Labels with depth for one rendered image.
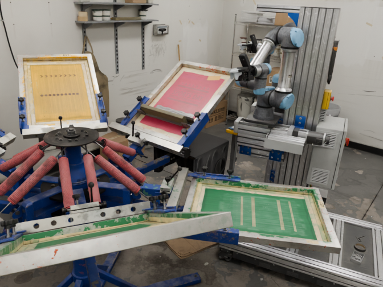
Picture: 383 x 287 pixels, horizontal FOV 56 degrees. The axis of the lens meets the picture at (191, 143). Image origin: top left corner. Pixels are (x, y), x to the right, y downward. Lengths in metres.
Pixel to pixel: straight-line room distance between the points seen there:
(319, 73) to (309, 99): 0.20
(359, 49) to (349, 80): 0.45
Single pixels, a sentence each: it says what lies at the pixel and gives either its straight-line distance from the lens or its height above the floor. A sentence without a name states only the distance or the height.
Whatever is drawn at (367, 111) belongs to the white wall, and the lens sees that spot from 5.87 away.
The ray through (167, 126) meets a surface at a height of 1.18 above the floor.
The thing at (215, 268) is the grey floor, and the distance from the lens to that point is 3.11.
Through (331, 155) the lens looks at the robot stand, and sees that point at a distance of 2.80.
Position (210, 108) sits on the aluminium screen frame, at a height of 1.33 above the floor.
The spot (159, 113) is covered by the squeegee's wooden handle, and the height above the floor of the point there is 1.28.
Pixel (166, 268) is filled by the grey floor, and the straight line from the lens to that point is 3.09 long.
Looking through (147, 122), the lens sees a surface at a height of 1.17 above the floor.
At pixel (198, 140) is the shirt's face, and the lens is 2.97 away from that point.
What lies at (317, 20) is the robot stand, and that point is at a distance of 2.67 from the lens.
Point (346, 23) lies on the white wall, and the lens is 5.81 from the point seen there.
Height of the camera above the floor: 2.06
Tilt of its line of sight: 22 degrees down
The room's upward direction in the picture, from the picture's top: 3 degrees clockwise
